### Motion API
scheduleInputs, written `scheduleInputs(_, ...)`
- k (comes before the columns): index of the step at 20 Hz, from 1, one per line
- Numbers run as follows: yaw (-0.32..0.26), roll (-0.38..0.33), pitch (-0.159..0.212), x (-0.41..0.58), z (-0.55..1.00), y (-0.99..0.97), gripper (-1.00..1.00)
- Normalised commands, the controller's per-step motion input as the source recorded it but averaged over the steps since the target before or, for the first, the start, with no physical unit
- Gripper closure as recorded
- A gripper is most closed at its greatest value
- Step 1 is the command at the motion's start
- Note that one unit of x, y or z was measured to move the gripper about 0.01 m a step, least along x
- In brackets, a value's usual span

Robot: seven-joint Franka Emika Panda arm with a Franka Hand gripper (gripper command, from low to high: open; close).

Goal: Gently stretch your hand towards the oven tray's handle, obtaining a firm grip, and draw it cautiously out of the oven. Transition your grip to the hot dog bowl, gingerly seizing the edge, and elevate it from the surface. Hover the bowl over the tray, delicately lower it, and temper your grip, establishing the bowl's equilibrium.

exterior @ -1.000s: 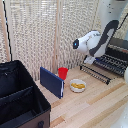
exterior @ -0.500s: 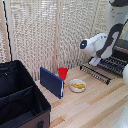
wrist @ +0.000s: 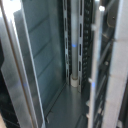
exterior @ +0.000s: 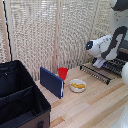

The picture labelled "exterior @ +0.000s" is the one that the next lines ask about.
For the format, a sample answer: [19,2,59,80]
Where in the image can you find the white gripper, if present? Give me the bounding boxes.
[92,57,108,70]

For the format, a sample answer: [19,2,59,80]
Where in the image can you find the yellow food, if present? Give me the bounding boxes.
[71,82,86,90]

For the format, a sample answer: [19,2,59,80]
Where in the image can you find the white bowl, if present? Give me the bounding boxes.
[69,78,87,94]

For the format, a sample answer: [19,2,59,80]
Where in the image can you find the black dish drying rack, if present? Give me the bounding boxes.
[79,64,112,85]

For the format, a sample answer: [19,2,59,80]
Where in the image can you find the red plastic cup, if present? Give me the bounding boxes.
[57,67,70,81]

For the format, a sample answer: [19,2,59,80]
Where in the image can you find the dark blue book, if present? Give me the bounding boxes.
[39,66,65,100]

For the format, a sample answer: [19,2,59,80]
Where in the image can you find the woven folding screen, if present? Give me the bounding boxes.
[0,0,116,82]

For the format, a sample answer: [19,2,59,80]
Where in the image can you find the black fabric storage box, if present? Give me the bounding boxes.
[0,59,52,128]

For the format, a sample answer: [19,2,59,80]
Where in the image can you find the thin black pole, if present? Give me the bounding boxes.
[2,0,13,62]

